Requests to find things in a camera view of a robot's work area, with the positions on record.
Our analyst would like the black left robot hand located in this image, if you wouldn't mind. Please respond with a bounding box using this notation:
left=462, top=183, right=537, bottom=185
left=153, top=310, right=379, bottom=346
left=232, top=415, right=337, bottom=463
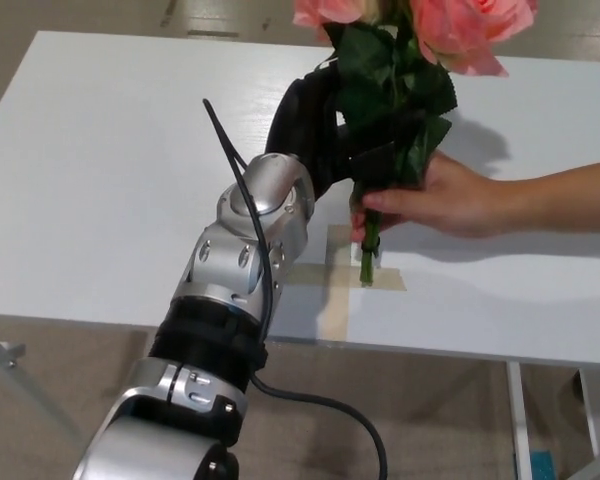
left=263, top=59, right=427, bottom=202

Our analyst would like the bare human hand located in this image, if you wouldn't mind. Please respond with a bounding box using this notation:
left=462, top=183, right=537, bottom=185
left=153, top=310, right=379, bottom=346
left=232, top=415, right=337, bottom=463
left=350, top=149, right=511, bottom=243

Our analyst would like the pink artificial rose bouquet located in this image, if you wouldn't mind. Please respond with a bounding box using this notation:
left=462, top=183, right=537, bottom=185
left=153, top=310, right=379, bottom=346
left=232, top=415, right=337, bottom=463
left=292, top=0, right=539, bottom=289

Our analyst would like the bare human forearm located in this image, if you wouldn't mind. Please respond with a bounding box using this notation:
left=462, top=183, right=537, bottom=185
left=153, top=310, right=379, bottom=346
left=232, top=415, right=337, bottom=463
left=499, top=158, right=600, bottom=237

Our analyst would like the long beige tape strip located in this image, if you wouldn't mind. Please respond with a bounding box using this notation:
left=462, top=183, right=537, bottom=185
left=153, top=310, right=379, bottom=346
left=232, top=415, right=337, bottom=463
left=283, top=263, right=408, bottom=294

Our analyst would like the white thick table leg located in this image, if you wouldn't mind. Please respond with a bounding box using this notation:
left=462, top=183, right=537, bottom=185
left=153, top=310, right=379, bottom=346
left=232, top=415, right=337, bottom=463
left=506, top=360, right=534, bottom=480

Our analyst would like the white thin table leg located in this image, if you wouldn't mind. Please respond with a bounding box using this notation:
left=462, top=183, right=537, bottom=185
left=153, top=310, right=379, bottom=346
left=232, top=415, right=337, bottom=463
left=576, top=368, right=599, bottom=459

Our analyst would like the blue floor marker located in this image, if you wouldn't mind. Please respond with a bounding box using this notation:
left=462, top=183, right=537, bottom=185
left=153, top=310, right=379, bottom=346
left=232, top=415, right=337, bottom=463
left=529, top=449, right=554, bottom=480

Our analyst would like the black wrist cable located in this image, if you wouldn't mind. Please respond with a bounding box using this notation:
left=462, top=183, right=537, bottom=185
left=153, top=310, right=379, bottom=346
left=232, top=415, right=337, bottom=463
left=201, top=98, right=387, bottom=480

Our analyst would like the grey metal frame bar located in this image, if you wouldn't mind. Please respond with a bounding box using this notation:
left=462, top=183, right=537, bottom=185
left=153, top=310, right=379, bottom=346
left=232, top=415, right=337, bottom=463
left=0, top=319, right=87, bottom=451

